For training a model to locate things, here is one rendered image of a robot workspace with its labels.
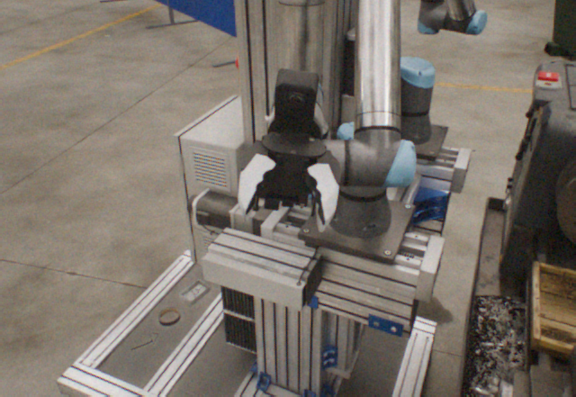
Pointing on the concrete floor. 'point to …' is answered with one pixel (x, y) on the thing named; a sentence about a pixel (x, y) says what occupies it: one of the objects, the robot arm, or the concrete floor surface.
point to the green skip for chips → (563, 17)
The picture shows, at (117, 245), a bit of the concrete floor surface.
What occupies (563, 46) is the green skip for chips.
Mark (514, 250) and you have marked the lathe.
